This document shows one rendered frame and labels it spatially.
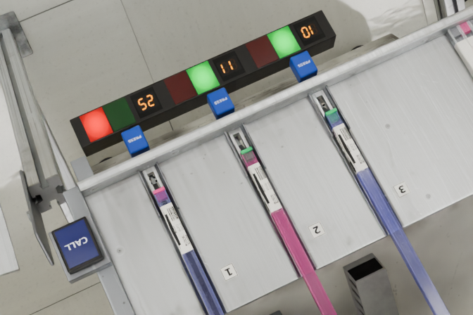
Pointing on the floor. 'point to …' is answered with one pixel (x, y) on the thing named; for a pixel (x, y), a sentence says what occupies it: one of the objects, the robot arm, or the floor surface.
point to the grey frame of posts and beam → (29, 128)
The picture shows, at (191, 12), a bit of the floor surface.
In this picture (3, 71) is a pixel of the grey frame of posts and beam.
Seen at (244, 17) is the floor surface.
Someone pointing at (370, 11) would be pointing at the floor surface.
